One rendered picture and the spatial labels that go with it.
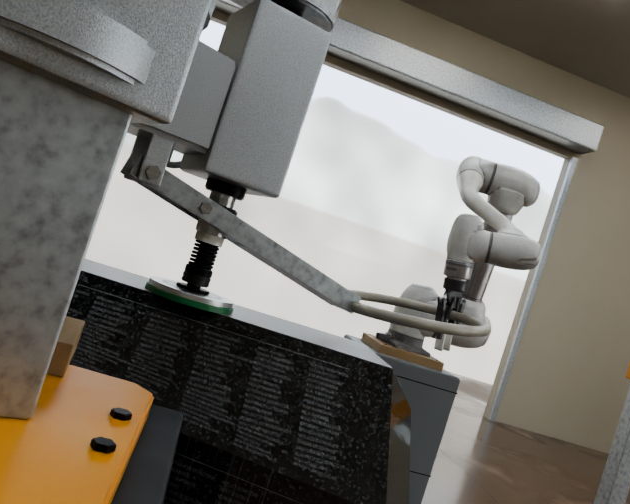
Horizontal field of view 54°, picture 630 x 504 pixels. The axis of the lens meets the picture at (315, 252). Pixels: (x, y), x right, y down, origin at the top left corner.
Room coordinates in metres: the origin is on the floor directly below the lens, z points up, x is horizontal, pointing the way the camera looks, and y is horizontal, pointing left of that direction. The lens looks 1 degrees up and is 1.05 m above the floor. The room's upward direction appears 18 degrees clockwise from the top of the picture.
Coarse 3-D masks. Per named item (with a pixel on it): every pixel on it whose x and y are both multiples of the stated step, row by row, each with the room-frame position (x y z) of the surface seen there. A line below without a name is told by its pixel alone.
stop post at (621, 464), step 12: (624, 408) 2.59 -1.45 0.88; (624, 420) 2.57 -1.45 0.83; (624, 432) 2.55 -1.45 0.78; (612, 444) 2.59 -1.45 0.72; (624, 444) 2.53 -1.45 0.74; (612, 456) 2.57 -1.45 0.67; (624, 456) 2.52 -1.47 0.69; (612, 468) 2.55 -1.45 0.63; (624, 468) 2.52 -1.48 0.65; (612, 480) 2.53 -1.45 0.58; (624, 480) 2.53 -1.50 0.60; (600, 492) 2.58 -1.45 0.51; (612, 492) 2.52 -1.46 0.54; (624, 492) 2.53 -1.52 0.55
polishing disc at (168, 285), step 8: (152, 280) 1.44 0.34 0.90; (160, 280) 1.48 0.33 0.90; (168, 280) 1.54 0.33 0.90; (160, 288) 1.42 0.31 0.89; (168, 288) 1.41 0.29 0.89; (176, 288) 1.42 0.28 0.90; (184, 296) 1.40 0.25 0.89; (192, 296) 1.40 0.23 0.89; (200, 296) 1.42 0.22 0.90; (208, 296) 1.47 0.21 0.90; (216, 296) 1.53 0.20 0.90; (208, 304) 1.42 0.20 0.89; (216, 304) 1.43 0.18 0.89; (224, 304) 1.45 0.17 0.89; (232, 304) 1.49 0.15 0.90
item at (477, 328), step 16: (352, 304) 1.66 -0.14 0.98; (400, 304) 2.04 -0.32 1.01; (416, 304) 2.03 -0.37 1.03; (384, 320) 1.60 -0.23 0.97; (400, 320) 1.58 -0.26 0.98; (416, 320) 1.58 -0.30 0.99; (432, 320) 1.59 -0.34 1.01; (464, 320) 1.91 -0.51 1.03; (480, 320) 1.84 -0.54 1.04; (480, 336) 1.67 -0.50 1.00
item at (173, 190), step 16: (128, 160) 1.44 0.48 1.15; (128, 176) 1.44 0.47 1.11; (160, 192) 1.38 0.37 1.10; (176, 192) 1.39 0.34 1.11; (192, 192) 1.41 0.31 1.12; (192, 208) 1.41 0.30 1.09; (208, 208) 1.42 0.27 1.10; (224, 208) 1.45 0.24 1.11; (224, 224) 1.46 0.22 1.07; (240, 224) 1.47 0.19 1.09; (240, 240) 1.48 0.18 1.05; (256, 240) 1.50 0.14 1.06; (272, 240) 1.52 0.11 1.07; (256, 256) 1.61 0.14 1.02; (272, 256) 1.53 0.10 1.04; (288, 256) 1.55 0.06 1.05; (288, 272) 1.55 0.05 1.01; (304, 272) 1.57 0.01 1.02; (320, 272) 1.60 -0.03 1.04; (320, 288) 1.60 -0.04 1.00; (336, 288) 1.63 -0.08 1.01; (336, 304) 1.67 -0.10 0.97
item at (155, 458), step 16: (160, 416) 1.00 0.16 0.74; (176, 416) 1.02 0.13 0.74; (144, 432) 0.90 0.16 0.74; (160, 432) 0.92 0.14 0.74; (176, 432) 0.95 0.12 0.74; (144, 448) 0.84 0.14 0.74; (160, 448) 0.86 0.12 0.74; (128, 464) 0.77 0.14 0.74; (144, 464) 0.79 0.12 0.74; (160, 464) 0.81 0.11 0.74; (128, 480) 0.73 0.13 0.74; (144, 480) 0.74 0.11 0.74; (160, 480) 0.76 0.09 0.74; (128, 496) 0.69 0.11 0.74; (144, 496) 0.70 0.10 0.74; (160, 496) 0.72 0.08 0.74
